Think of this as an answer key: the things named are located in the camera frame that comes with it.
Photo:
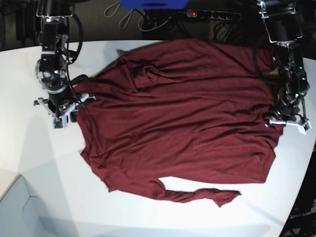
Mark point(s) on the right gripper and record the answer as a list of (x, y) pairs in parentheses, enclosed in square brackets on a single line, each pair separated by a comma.
[(61, 97)]

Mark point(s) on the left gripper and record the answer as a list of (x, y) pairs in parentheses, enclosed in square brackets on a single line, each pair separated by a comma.
[(283, 111)]

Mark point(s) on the black power strip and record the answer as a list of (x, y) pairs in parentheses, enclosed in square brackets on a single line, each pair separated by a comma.
[(213, 15)]

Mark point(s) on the dark red t-shirt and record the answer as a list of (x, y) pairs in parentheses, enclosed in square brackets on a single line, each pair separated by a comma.
[(189, 108)]

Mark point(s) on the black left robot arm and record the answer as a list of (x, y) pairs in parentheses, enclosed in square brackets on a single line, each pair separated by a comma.
[(284, 32)]

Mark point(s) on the black box on floor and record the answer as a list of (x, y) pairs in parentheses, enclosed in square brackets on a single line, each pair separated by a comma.
[(26, 22)]

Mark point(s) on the white bin at corner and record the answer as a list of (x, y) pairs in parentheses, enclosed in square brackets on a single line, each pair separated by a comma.
[(18, 214)]

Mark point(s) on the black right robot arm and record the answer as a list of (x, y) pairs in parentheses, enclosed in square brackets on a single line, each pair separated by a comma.
[(52, 69)]

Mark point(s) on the blue box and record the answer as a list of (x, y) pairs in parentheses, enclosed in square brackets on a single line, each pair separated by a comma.
[(154, 4)]

